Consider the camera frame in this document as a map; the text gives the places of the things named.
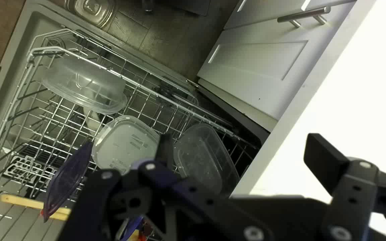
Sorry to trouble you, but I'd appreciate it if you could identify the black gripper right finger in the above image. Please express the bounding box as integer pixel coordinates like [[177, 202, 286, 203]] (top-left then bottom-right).
[[303, 132, 386, 241]]

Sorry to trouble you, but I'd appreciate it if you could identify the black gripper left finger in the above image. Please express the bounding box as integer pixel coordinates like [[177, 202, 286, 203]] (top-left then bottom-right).
[[57, 159, 273, 241]]

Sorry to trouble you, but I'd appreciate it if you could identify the white wire dish rack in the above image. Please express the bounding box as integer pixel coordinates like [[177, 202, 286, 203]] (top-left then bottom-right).
[[0, 41, 263, 211]]

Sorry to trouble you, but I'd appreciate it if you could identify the purple translucent plate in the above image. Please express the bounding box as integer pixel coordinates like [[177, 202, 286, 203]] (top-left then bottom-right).
[[41, 139, 94, 222]]

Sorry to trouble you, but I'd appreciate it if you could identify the dark cutlery basket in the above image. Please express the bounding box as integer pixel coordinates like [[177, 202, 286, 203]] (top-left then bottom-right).
[[3, 152, 58, 198]]

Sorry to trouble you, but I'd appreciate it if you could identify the round clear plastic container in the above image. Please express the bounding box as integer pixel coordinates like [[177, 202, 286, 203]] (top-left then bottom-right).
[[38, 56, 131, 116]]

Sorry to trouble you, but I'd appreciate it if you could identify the light wooden board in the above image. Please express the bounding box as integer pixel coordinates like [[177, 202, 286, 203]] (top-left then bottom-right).
[[0, 191, 73, 222]]

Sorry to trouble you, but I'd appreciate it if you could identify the white cabinet front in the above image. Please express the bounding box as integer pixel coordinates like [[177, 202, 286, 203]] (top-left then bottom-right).
[[196, 0, 357, 131]]

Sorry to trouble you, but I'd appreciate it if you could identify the metal cabinet handle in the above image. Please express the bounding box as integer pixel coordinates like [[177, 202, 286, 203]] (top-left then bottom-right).
[[277, 4, 333, 29]]

